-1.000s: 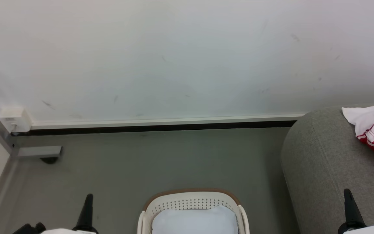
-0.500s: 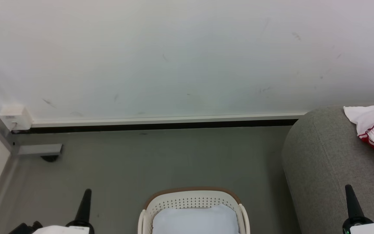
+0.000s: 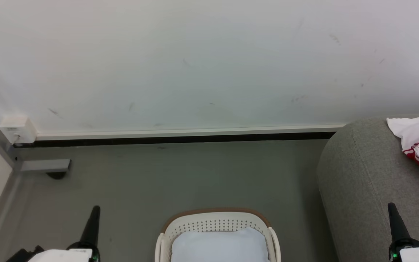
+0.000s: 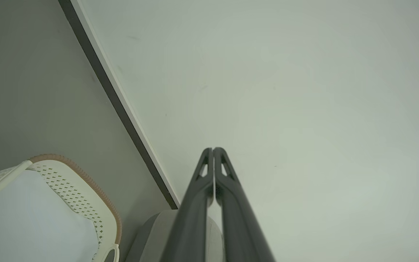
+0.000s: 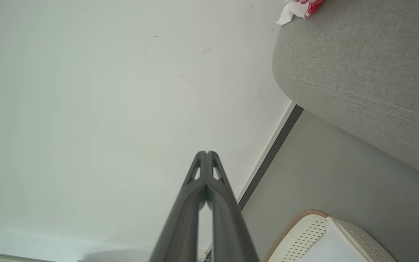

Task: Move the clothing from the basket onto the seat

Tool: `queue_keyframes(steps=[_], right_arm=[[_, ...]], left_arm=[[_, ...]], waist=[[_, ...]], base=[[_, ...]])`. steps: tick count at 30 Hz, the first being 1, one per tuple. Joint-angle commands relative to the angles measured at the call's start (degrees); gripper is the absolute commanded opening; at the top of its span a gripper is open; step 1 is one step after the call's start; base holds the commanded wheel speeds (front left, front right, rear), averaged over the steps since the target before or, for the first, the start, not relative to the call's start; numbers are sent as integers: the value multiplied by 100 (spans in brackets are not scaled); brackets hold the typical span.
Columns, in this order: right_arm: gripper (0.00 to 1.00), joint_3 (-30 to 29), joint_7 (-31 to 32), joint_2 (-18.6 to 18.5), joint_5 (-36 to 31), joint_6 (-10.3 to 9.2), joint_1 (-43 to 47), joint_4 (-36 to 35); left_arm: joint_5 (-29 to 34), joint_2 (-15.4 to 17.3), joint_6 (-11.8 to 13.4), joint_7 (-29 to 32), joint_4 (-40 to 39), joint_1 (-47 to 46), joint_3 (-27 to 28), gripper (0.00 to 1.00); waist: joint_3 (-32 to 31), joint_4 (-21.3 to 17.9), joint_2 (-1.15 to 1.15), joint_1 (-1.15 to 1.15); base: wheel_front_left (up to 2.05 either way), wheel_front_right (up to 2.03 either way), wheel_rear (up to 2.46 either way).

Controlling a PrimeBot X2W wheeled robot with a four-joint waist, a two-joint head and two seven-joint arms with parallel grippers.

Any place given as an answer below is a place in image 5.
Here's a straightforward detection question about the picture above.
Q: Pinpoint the white laundry basket brown rim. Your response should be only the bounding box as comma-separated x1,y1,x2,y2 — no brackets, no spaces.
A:
263,209,396,262

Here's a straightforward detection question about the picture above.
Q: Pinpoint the grey fabric sofa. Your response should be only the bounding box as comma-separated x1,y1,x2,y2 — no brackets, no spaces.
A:
272,0,419,184

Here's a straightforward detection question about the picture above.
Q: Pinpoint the white and black baseboard strip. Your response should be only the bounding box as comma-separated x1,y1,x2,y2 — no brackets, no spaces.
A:
198,100,304,262

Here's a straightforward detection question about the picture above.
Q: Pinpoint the red garment with white stripes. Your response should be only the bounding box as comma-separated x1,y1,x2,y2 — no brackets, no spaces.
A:
276,0,326,25

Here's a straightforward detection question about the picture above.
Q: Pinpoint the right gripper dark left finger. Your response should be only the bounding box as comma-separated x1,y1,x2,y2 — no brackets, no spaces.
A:
149,151,207,262

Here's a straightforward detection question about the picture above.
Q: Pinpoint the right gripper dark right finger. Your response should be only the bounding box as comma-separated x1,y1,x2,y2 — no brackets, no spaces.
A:
207,151,260,262

